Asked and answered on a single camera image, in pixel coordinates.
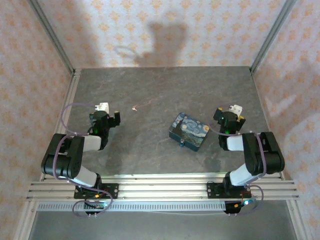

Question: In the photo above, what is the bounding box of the aluminium frame post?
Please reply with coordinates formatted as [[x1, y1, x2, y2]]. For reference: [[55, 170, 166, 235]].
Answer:
[[249, 0, 298, 74], [29, 0, 76, 75]]

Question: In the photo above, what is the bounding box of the aluminium side rail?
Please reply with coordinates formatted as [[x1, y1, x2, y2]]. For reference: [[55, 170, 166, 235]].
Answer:
[[39, 69, 82, 181]]

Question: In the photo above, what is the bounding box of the aluminium front rail beam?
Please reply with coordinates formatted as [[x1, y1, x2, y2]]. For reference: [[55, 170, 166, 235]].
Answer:
[[26, 174, 300, 201]]

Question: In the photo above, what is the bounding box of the slotted grey cable duct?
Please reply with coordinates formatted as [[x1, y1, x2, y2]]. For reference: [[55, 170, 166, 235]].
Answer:
[[37, 201, 226, 213]]

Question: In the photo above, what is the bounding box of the small key with string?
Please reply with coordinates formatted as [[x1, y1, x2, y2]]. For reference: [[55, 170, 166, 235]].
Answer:
[[132, 98, 152, 112]]

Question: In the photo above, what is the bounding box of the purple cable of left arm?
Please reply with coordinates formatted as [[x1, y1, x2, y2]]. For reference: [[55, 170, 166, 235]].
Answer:
[[53, 102, 113, 219]]

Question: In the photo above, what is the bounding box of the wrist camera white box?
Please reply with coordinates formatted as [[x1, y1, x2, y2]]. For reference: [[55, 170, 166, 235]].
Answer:
[[228, 104, 244, 117], [94, 102, 110, 113]]

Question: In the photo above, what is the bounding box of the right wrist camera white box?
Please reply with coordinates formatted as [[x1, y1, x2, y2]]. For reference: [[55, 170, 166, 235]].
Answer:
[[228, 104, 244, 117]]

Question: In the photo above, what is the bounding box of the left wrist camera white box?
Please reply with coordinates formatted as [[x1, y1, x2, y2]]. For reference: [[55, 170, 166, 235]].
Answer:
[[94, 102, 110, 113]]

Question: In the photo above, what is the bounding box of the starry night print box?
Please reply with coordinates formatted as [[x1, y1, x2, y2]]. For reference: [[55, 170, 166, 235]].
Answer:
[[168, 112, 210, 152]]

